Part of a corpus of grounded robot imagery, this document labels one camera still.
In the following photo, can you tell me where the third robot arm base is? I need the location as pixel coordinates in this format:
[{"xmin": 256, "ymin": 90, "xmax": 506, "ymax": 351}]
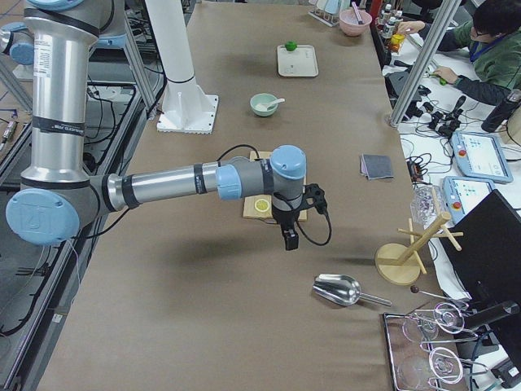
[{"xmin": 1, "ymin": 22, "xmax": 34, "ymax": 81}]

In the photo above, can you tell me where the dark tray at table edge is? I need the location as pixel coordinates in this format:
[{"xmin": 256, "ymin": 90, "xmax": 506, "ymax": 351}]
[{"xmin": 382, "ymin": 313, "xmax": 477, "ymax": 390}]

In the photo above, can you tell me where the person's hand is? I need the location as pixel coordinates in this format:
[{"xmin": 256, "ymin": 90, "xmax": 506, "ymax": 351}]
[{"xmin": 431, "ymin": 66, "xmax": 458, "ymax": 85}]

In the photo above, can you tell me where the pink ribbed bowl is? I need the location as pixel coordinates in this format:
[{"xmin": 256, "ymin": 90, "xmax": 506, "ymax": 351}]
[{"xmin": 339, "ymin": 8, "xmax": 373, "ymax": 37}]

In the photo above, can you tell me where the white ceramic spoon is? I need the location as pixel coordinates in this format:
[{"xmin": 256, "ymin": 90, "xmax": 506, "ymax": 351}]
[{"xmin": 264, "ymin": 98, "xmax": 286, "ymax": 110}]

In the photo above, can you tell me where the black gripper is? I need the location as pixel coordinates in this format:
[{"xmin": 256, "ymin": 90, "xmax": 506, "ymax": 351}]
[{"xmin": 271, "ymin": 183, "xmax": 326, "ymax": 251}]

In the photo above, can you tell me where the black computer monitor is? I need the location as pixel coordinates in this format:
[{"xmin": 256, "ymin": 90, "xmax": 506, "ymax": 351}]
[{"xmin": 440, "ymin": 190, "xmax": 520, "ymax": 367}]

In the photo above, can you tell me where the green lime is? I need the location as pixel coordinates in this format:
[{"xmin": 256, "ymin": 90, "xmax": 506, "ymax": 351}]
[{"xmin": 284, "ymin": 41, "xmax": 298, "ymax": 52}]

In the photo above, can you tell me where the black water bottle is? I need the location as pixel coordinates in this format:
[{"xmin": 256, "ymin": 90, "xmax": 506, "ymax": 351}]
[{"xmin": 481, "ymin": 89, "xmax": 520, "ymax": 133}]

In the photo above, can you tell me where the mint green bowl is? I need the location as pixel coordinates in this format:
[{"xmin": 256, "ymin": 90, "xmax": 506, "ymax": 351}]
[{"xmin": 250, "ymin": 93, "xmax": 278, "ymax": 117}]

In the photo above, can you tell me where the metal scoop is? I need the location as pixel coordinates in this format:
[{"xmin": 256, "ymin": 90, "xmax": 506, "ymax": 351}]
[{"xmin": 313, "ymin": 274, "xmax": 392, "ymax": 307}]

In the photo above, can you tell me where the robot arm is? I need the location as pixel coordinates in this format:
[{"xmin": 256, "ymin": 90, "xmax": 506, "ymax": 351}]
[{"xmin": 6, "ymin": 1, "xmax": 327, "ymax": 250}]

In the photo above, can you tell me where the wooden mug tree stand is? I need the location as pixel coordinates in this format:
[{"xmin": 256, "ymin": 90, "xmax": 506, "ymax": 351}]
[{"xmin": 374, "ymin": 212, "xmax": 464, "ymax": 286}]

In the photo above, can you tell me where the thick lemon half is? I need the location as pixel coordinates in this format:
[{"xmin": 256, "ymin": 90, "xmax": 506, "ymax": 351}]
[{"xmin": 254, "ymin": 198, "xmax": 271, "ymax": 213}]

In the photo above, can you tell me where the bamboo cutting board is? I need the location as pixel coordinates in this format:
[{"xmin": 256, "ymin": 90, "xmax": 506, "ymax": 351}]
[{"xmin": 243, "ymin": 151, "xmax": 308, "ymax": 222}]

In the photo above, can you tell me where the seated person in green jacket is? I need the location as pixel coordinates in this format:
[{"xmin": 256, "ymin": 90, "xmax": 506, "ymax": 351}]
[{"xmin": 395, "ymin": 0, "xmax": 521, "ymax": 106}]

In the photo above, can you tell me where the grey folded cloth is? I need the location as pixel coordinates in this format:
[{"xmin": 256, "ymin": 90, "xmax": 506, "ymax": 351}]
[{"xmin": 360, "ymin": 154, "xmax": 394, "ymax": 180}]

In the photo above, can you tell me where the cream rabbit tray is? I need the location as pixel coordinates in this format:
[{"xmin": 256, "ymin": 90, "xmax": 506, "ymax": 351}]
[{"xmin": 277, "ymin": 45, "xmax": 319, "ymax": 77}]

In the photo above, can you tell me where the aluminium frame post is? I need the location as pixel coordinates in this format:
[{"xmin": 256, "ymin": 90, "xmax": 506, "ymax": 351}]
[{"xmin": 389, "ymin": 0, "xmax": 460, "ymax": 128}]

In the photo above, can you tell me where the blue teach pendant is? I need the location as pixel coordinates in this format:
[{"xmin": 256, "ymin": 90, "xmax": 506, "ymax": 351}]
[
  {"xmin": 450, "ymin": 131, "xmax": 514, "ymax": 183},
  {"xmin": 442, "ymin": 176, "xmax": 495, "ymax": 224}
]

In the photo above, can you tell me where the clear glass on tray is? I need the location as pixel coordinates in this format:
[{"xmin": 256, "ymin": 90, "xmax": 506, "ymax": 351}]
[
  {"xmin": 396, "ymin": 347, "xmax": 463, "ymax": 390},
  {"xmin": 402, "ymin": 302, "xmax": 464, "ymax": 342}
]

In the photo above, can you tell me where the metal tube in bowl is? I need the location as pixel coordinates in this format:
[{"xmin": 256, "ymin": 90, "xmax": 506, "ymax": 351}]
[{"xmin": 352, "ymin": 2, "xmax": 364, "ymax": 25}]

